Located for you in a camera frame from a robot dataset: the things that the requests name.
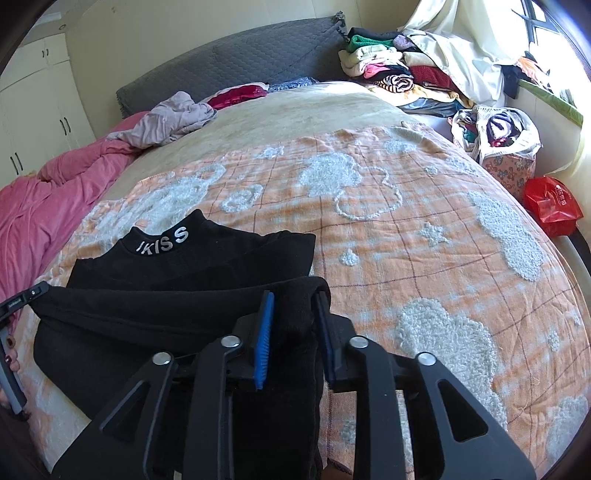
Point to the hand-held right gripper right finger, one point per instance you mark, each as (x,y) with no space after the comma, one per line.
(327,344)

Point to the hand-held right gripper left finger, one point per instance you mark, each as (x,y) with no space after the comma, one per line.
(264,344)

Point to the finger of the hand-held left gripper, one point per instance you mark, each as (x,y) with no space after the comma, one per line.
(27,295)

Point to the black sweater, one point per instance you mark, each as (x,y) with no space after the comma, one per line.
(152,300)

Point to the white bag of clothes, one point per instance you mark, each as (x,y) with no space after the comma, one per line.
(503,129)

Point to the pile of folded clothes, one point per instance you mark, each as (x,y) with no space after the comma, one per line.
(397,69)

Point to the person's left hand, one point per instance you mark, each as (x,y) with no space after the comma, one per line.
(11,355)

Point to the pink duvet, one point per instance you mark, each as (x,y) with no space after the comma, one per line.
(41,207)

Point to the orange checked fluffy blanket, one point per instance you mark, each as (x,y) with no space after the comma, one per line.
(415,240)

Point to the white wardrobe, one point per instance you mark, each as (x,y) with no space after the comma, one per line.
(41,106)

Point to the beige plush bed sheet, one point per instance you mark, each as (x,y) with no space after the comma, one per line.
(286,115)

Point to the lilac crumpled garment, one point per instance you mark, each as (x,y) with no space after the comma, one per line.
(171,115)

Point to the floral box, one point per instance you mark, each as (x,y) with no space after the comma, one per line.
(508,170)

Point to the red garment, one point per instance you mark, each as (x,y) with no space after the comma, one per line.
(235,94)

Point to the blue patterned cloth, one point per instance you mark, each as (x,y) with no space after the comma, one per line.
(293,84)

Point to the red plastic bag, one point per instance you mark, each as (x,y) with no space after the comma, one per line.
(551,203)

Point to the grey quilted headboard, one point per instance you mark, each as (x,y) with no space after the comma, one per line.
(240,60)

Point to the cream curtain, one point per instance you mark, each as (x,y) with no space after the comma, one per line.
(466,50)

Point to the dark clothing on sill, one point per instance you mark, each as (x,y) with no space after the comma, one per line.
(515,76)

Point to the dark bed frame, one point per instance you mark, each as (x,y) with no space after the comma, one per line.
(577,249)

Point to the window frame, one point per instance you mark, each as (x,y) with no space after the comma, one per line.
(538,21)

